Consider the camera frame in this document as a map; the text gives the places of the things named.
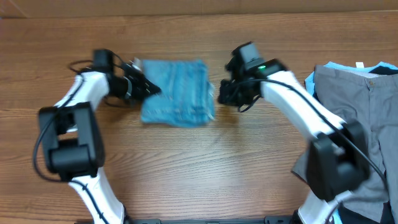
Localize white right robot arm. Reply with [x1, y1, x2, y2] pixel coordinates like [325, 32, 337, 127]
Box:
[218, 58, 376, 223]

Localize grey trousers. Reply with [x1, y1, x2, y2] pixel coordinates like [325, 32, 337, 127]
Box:
[291, 64, 398, 223]

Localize light blue denim jeans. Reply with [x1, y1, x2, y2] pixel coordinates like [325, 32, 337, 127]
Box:
[141, 60, 215, 128]

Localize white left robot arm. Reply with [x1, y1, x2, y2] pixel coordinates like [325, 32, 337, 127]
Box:
[32, 49, 160, 223]

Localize light blue shirt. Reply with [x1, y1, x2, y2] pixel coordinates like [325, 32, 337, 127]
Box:
[305, 62, 397, 98]

